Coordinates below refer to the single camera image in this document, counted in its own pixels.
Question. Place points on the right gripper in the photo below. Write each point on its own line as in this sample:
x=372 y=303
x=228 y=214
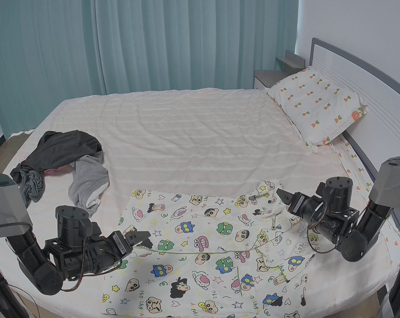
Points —
x=305 y=209

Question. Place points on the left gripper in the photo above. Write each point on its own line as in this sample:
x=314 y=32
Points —
x=104 y=257

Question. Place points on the white printed pyjama top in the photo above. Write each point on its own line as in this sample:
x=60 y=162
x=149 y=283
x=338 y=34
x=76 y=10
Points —
x=203 y=277

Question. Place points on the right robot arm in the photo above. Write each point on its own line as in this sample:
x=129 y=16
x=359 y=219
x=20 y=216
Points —
x=362 y=237

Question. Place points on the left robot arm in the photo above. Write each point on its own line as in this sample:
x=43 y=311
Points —
x=37 y=263

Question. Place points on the light grey garment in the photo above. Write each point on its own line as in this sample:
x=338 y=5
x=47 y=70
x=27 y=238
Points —
x=87 y=174

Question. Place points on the white printed pillow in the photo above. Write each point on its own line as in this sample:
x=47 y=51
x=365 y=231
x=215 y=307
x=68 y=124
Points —
x=319 y=108

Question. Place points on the bed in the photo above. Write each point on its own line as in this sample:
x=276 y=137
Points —
x=203 y=137

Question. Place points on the pink garment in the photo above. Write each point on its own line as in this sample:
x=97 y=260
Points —
x=59 y=170

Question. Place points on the black garment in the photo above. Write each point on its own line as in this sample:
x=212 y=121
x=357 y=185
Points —
x=64 y=147

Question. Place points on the dark grey garment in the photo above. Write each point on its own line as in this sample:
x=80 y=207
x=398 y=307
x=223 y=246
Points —
x=32 y=184

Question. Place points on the grey bedside table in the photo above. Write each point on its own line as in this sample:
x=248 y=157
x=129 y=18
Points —
x=269 y=76

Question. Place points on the blue-green curtain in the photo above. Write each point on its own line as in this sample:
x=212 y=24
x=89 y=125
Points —
x=153 y=35

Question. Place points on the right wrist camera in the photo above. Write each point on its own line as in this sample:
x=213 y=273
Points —
x=320 y=190

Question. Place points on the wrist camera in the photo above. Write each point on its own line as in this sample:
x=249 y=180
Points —
x=95 y=230
x=320 y=190

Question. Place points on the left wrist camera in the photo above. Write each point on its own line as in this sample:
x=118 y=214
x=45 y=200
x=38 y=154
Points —
x=95 y=230

